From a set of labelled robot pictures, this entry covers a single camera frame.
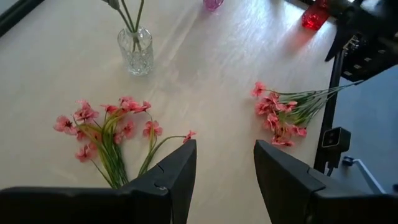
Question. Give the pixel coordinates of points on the pink artificial flower bunch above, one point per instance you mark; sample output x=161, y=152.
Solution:
x=270, y=105
x=85, y=113

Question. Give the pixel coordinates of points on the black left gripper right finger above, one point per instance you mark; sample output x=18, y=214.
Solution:
x=280, y=174

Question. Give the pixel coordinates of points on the red glass vase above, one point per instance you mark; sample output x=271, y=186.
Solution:
x=314, y=18

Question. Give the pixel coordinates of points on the small black webcam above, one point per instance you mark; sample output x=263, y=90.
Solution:
x=334, y=140

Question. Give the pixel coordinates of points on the black box with white labels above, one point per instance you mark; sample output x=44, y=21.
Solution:
x=367, y=67

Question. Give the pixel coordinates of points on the purple glass vase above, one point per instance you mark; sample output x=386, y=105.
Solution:
x=213, y=3

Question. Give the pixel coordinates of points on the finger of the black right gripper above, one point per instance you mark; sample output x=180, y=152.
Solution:
x=339, y=43

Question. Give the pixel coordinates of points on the clear textured glass vase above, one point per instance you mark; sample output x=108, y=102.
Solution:
x=136, y=62

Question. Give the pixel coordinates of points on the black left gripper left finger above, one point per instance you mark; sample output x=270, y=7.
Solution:
x=180, y=168

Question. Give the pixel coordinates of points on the white metal stand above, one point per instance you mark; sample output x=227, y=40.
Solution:
x=367, y=171

